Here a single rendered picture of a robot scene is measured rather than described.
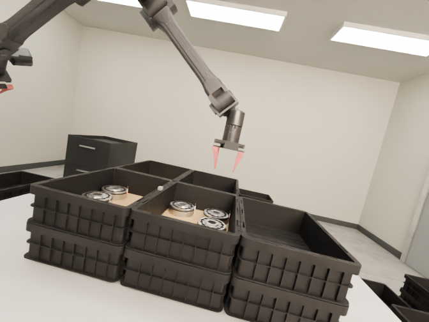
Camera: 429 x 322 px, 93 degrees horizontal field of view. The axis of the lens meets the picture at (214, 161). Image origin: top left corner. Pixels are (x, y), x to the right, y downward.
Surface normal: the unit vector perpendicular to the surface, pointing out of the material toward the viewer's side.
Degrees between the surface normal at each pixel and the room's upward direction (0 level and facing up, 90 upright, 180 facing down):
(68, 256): 90
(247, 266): 90
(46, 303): 0
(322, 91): 90
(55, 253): 90
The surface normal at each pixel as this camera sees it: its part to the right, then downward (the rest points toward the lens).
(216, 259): -0.11, 0.09
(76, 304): 0.20, -0.97
